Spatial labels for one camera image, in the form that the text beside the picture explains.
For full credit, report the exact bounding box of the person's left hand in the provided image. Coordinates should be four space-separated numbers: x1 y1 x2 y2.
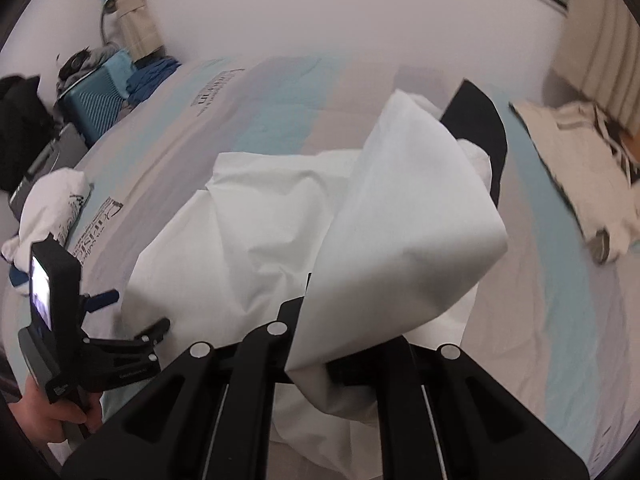
10 376 104 447

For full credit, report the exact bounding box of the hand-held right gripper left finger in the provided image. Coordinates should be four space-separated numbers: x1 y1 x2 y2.
60 297 306 480

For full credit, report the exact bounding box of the beige folded garment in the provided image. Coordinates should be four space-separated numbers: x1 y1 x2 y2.
509 100 640 265

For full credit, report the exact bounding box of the grey crumpled clothing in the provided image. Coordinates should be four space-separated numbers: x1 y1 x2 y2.
54 46 127 92

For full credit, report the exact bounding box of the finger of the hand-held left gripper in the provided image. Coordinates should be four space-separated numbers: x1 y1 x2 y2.
84 316 172 354
81 288 121 312

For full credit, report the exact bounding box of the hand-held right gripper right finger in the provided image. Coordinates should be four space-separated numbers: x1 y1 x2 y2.
377 337 591 480

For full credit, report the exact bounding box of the white printed t-shirt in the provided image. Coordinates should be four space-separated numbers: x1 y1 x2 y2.
0 167 94 294

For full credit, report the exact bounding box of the black bag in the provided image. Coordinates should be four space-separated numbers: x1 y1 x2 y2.
0 75 57 193

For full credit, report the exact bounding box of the light blue lamp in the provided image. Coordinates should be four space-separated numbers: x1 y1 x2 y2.
97 0 122 45

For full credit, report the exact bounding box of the beige curtain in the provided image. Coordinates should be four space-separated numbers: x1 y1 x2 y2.
102 0 166 61
547 0 640 136

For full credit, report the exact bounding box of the blue ribbed suitcase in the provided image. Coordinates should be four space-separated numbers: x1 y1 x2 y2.
54 52 135 148

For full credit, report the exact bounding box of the dark blue cloth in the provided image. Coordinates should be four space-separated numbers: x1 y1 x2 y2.
125 55 182 106

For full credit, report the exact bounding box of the striped bed sheet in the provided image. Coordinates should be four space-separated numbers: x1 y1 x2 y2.
0 55 637 480

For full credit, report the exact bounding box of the white garment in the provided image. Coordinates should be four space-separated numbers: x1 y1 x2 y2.
121 89 509 465

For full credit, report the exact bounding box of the grey case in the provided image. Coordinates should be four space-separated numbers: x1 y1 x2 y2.
9 124 89 222

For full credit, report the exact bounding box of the black garment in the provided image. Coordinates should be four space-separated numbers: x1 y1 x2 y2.
439 78 507 209

